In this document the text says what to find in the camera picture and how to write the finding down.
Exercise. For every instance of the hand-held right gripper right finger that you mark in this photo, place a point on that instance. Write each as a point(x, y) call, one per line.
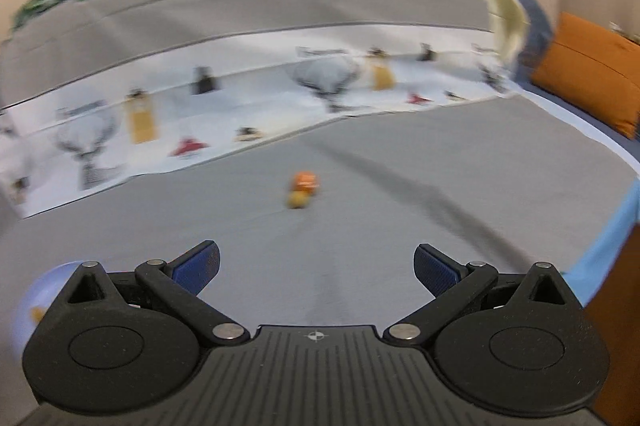
point(437, 273)

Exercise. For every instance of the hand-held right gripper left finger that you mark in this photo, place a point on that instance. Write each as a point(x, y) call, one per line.
point(197, 271)

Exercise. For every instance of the small yellow round fruit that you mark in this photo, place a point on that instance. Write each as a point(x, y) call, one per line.
point(297, 199)

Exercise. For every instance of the plastic-wrapped orange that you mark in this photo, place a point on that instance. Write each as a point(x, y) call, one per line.
point(306, 181)

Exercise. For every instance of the white bowl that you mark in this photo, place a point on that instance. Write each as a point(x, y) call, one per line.
point(35, 293)

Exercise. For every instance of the grey bed cover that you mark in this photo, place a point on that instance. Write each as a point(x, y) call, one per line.
point(350, 231)

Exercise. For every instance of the light blue sheet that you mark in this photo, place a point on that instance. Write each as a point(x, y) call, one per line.
point(610, 246)

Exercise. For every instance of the printed blanket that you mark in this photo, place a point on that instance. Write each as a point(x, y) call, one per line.
point(240, 96)

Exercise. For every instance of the orange pillow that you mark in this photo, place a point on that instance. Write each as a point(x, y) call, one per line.
point(595, 76)

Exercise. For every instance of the cream cloth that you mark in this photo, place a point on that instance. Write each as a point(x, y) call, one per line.
point(505, 16)

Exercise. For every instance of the blue pillow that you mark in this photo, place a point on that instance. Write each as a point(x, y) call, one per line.
point(539, 26)

